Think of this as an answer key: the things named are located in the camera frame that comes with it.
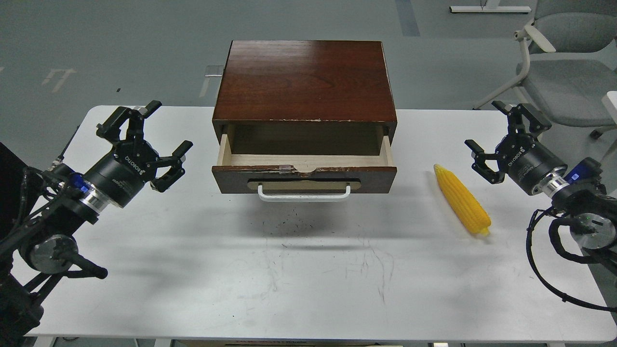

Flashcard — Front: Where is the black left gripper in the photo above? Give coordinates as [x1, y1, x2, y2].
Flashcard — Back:
[90, 100, 193, 207]

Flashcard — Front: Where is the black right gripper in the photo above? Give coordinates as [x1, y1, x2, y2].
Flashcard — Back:
[465, 100, 568, 196]

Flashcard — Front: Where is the yellow corn cob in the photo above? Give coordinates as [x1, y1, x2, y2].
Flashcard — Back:
[433, 164, 492, 237]

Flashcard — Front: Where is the wooden drawer with white handle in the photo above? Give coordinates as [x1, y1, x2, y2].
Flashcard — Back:
[212, 123, 397, 195]

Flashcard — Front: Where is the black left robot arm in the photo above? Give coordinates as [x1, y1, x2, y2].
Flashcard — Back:
[1, 100, 193, 347]

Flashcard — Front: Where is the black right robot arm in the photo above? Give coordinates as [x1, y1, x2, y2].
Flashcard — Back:
[465, 101, 616, 274]

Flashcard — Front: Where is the dark wooden drawer cabinet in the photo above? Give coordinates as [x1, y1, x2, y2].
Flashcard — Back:
[212, 40, 398, 140]

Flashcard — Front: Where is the grey office chair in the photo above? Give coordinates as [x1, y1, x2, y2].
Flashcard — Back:
[474, 0, 617, 139]

